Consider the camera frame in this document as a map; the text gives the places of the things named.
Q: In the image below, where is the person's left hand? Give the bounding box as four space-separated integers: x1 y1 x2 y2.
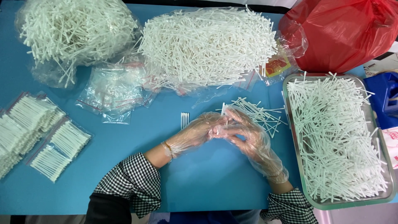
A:
161 112 232 158

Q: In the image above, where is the person's right hand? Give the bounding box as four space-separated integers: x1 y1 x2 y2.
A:
213 107 290 184

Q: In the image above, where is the loose scatter of cotton swabs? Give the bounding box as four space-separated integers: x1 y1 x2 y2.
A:
216 97 289 139

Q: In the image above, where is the yellow and red label card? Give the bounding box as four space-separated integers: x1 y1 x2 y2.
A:
264 56 292 78

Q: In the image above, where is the large clear bag of swabs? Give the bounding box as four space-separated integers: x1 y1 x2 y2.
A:
136 6 309 95

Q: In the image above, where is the person's blue clothing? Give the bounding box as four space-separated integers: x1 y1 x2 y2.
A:
149 210 262 224

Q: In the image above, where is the heap of swabs in tray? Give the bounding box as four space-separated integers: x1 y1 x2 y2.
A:
286 72 389 203

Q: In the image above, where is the pile of empty zip bags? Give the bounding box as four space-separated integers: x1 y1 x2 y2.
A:
75 61 157 125

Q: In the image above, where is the steel tray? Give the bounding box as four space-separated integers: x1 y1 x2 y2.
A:
282 73 397 211

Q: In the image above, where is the red plastic bag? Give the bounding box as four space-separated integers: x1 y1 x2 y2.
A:
278 0 398 74

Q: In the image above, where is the blue tape dispenser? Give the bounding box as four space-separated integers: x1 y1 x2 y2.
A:
363 72 398 130

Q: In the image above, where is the single packed swab zip bag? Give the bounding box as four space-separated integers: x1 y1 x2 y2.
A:
26 117 94 183

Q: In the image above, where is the white packaging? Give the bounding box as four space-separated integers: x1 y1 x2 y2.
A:
363 51 398 75

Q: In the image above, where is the white bag with red print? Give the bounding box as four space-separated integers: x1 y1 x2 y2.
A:
381 126 398 170

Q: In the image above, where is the rounded clear bag of swabs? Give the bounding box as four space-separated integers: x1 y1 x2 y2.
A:
15 0 142 88

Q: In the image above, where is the stack of packed swab bags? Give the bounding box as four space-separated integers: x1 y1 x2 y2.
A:
0 91 66 180

